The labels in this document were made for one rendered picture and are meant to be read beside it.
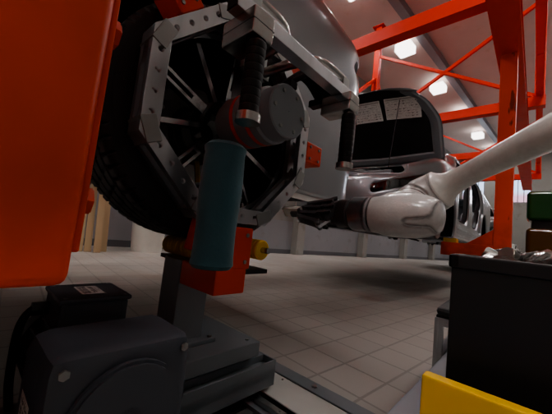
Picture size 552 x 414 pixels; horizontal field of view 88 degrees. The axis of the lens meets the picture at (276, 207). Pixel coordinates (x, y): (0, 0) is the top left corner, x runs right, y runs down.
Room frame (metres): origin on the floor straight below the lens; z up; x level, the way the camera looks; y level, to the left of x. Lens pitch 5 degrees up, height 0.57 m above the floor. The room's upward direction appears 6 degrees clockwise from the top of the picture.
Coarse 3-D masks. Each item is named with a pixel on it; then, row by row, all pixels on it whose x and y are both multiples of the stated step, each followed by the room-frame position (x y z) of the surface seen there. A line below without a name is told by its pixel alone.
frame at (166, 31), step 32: (160, 32) 0.55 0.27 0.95; (192, 32) 0.61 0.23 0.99; (160, 64) 0.56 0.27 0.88; (160, 96) 0.57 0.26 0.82; (128, 128) 0.58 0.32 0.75; (160, 160) 0.59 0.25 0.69; (288, 160) 0.94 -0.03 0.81; (192, 192) 0.65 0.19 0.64; (288, 192) 0.89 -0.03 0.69; (256, 224) 0.80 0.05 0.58
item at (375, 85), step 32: (480, 0) 2.84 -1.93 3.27; (512, 0) 2.50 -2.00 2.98; (544, 0) 2.91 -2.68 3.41; (384, 32) 3.54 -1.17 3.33; (416, 32) 3.35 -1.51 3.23; (512, 32) 2.88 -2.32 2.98; (544, 32) 3.35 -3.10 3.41; (416, 64) 6.17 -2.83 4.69; (544, 64) 3.93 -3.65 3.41; (544, 96) 4.68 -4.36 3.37
